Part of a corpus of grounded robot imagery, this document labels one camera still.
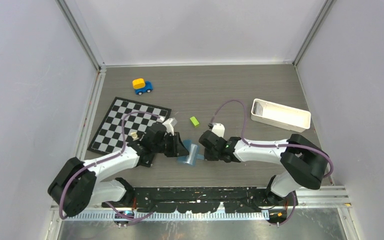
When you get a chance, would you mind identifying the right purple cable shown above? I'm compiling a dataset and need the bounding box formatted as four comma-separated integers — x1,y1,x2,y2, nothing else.
208,99,334,227

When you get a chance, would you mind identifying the white plastic box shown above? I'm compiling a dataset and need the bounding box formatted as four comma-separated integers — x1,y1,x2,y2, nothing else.
250,98,311,133

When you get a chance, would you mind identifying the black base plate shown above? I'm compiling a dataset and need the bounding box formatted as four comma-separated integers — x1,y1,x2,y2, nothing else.
110,186,275,214

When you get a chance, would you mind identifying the blue yellow toy car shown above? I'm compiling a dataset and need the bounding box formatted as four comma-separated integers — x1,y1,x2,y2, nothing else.
132,78,154,95

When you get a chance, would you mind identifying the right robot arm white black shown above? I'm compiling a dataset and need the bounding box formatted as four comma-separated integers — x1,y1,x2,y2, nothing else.
198,130,329,205

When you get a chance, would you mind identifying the aluminium frame rail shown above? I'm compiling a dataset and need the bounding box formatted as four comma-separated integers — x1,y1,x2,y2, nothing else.
66,186,352,225

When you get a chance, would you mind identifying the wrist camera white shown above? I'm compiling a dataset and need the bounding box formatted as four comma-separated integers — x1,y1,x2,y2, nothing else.
208,123,225,138
160,117,178,136

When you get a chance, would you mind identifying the black white chessboard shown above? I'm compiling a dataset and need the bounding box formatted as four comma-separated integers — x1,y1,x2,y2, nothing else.
87,97,172,155

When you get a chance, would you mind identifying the blue card holder wallet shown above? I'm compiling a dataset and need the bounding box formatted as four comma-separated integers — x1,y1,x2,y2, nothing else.
177,139,205,166

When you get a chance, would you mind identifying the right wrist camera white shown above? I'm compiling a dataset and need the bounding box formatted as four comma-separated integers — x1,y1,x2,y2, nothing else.
208,123,225,138

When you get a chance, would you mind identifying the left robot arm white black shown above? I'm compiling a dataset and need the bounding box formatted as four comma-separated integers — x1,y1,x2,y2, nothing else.
47,120,190,217

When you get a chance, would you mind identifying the stack of credit cards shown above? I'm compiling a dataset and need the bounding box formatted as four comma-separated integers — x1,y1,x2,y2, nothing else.
253,102,264,117

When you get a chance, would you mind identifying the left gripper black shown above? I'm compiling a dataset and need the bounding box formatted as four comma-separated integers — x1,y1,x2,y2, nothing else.
152,132,189,157

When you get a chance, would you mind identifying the green block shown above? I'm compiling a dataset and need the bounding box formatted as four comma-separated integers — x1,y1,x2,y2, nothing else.
189,116,200,127

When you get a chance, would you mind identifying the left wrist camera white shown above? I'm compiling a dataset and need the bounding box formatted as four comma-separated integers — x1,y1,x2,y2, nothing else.
160,117,178,136

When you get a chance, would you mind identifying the beige chess piece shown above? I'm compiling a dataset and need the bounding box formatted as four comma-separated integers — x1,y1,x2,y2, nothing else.
129,132,138,140

